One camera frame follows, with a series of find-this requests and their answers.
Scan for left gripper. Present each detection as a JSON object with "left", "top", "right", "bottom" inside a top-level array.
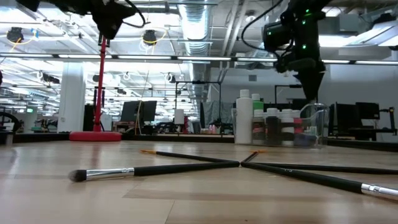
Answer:
[{"left": 46, "top": 0, "right": 138, "bottom": 40}]

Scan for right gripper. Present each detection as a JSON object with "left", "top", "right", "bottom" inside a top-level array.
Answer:
[{"left": 262, "top": 21, "right": 327, "bottom": 103}]

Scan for small white paint bottle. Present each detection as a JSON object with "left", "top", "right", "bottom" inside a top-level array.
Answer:
[{"left": 280, "top": 108, "right": 295, "bottom": 147}]

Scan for small dark paint bottle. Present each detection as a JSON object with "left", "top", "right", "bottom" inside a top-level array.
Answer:
[
  {"left": 252, "top": 109, "right": 266, "bottom": 146},
  {"left": 266, "top": 108, "right": 281, "bottom": 147}
]

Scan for large green bottle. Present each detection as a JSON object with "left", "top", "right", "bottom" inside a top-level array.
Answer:
[{"left": 251, "top": 93, "right": 264, "bottom": 111}]

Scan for large white bottle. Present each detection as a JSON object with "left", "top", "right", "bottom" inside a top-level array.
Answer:
[{"left": 235, "top": 89, "right": 254, "bottom": 145}]

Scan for thin plain black paintbrush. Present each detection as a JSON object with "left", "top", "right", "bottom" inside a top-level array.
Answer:
[{"left": 253, "top": 162, "right": 398, "bottom": 175}]

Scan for black brush white print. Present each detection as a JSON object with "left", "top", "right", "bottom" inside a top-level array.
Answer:
[{"left": 240, "top": 161, "right": 398, "bottom": 202}]

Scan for black paintbrush orange fan tip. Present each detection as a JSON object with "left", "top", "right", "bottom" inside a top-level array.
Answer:
[{"left": 241, "top": 150, "right": 268, "bottom": 164}]

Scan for black brush dark bristles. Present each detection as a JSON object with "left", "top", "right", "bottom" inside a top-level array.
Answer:
[{"left": 67, "top": 161, "right": 241, "bottom": 184}]

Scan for clear plastic bin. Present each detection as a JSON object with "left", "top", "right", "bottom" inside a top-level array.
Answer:
[{"left": 231, "top": 103, "right": 330, "bottom": 149}]

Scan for black computer monitor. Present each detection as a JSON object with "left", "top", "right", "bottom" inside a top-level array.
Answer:
[
  {"left": 328, "top": 102, "right": 355, "bottom": 131},
  {"left": 142, "top": 100, "right": 158, "bottom": 123},
  {"left": 120, "top": 101, "right": 144, "bottom": 123},
  {"left": 355, "top": 101, "right": 381, "bottom": 121}
]

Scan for ceiling strip light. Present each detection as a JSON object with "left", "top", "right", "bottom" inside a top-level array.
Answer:
[{"left": 0, "top": 53, "right": 398, "bottom": 65}]

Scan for grey fabric cover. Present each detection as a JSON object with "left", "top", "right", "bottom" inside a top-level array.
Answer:
[{"left": 200, "top": 101, "right": 234, "bottom": 125}]

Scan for red desk lamp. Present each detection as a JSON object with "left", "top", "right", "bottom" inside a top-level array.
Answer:
[{"left": 68, "top": 37, "right": 123, "bottom": 142}]

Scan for black curved hoop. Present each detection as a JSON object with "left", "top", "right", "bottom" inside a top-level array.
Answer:
[{"left": 0, "top": 111, "right": 22, "bottom": 134}]

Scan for black paintbrush orange pointed tip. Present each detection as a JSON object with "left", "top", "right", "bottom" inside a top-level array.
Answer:
[{"left": 139, "top": 149, "right": 237, "bottom": 164}]

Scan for black ceiling cable reel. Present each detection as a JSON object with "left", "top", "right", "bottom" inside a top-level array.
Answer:
[
  {"left": 6, "top": 27, "right": 25, "bottom": 44},
  {"left": 142, "top": 29, "right": 158, "bottom": 46}
]

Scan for silver ventilation duct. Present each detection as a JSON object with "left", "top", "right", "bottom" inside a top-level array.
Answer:
[{"left": 177, "top": 0, "right": 214, "bottom": 103}]

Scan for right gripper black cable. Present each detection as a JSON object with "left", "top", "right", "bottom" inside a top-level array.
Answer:
[{"left": 241, "top": 0, "right": 284, "bottom": 52}]

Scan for yellow hanging cable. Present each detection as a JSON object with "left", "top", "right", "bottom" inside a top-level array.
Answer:
[{"left": 134, "top": 43, "right": 156, "bottom": 134}]

